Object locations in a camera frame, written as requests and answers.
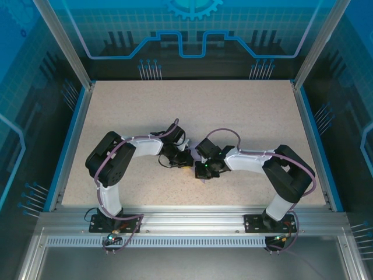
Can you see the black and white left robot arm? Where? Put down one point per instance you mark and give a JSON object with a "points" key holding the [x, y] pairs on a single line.
{"points": [[145, 146]]}

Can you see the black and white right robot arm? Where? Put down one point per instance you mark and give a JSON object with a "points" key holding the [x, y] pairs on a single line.
{"points": [[247, 160]]}

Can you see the small connector board green light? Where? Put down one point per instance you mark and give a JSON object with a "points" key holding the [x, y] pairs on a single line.
{"points": [[112, 237]]}

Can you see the blue printed side panel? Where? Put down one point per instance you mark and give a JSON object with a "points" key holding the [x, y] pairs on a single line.
{"points": [[23, 87], [349, 87]]}

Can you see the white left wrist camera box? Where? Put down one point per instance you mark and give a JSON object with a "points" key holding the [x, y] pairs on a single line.
{"points": [[185, 145]]}

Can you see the aluminium mounting rail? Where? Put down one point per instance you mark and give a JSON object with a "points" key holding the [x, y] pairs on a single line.
{"points": [[192, 221]]}

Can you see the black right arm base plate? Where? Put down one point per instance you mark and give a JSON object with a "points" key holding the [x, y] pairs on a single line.
{"points": [[253, 224]]}

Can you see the aluminium table side rail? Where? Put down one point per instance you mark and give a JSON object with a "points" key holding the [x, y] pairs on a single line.
{"points": [[310, 140], [75, 140]]}

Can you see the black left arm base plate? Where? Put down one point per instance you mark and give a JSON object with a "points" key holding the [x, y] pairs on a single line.
{"points": [[99, 226]]}

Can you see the blue printed enclosure panel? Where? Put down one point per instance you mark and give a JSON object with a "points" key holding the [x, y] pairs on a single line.
{"points": [[186, 17]]}

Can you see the aluminium frame post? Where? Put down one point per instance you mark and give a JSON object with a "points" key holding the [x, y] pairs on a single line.
{"points": [[67, 43], [320, 43]]}

